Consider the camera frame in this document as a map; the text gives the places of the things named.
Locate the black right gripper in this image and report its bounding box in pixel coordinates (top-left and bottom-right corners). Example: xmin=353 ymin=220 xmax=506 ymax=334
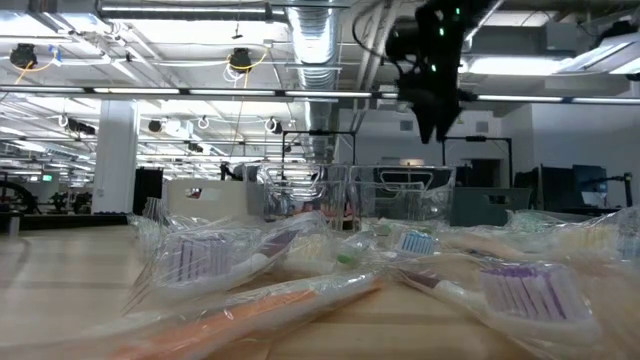
xmin=398 ymin=67 xmax=465 ymax=146

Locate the orange toothbrush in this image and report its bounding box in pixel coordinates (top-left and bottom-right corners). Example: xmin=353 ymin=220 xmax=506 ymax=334
xmin=99 ymin=272 xmax=386 ymax=360

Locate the purple toothbrush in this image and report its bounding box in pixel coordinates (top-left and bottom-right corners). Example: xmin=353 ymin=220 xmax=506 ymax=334
xmin=394 ymin=259 xmax=606 ymax=351
xmin=122 ymin=212 xmax=334 ymax=311

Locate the black jointed stand arm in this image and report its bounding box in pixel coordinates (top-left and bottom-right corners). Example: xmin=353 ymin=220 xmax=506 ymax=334
xmin=582 ymin=171 xmax=635 ymax=209

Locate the teal plastic bin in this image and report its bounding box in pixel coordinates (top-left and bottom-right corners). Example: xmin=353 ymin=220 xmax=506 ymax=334
xmin=449 ymin=186 xmax=532 ymax=229

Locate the clear plastic bin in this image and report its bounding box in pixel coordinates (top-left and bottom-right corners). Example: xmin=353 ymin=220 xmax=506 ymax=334
xmin=258 ymin=162 xmax=351 ymax=226
xmin=348 ymin=164 xmax=457 ymax=224

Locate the green toothbrush in clear wrap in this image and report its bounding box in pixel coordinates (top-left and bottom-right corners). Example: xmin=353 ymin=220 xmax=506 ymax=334
xmin=504 ymin=208 xmax=566 ymax=234
xmin=127 ymin=196 xmax=174 ymax=236
xmin=329 ymin=229 xmax=381 ymax=266

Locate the background computer monitor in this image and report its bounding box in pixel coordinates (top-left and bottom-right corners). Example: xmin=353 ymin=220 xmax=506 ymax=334
xmin=572 ymin=164 xmax=609 ymax=207

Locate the long LED light bar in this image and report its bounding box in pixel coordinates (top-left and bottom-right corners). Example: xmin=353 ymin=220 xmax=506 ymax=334
xmin=0 ymin=84 xmax=640 ymax=106

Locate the white plastic bin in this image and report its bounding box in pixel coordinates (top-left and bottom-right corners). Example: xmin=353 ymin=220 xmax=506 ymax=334
xmin=167 ymin=178 xmax=252 ymax=224

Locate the black tall cabinet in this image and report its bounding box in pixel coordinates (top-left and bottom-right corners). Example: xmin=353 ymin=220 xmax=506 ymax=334
xmin=132 ymin=167 xmax=165 ymax=217

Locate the white square pillar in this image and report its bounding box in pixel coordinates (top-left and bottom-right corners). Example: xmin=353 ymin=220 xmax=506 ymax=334
xmin=92 ymin=99 xmax=140 ymax=215

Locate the black metal stand frame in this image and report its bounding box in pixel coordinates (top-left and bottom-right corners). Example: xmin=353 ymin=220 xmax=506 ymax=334
xmin=441 ymin=134 xmax=515 ymax=189

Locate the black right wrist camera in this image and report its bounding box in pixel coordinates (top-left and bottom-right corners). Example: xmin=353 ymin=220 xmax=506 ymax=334
xmin=384 ymin=18 xmax=426 ymax=62

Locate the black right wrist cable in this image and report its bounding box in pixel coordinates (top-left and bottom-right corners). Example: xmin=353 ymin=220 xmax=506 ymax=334
xmin=351 ymin=7 xmax=401 ymax=64

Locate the silver round air duct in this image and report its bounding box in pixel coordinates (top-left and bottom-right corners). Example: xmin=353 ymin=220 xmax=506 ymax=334
xmin=285 ymin=0 xmax=342 ymax=164

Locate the black hanging cable reel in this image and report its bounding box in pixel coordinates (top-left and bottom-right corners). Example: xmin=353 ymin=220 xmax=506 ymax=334
xmin=228 ymin=47 xmax=254 ymax=74
xmin=8 ymin=43 xmax=39 ymax=70

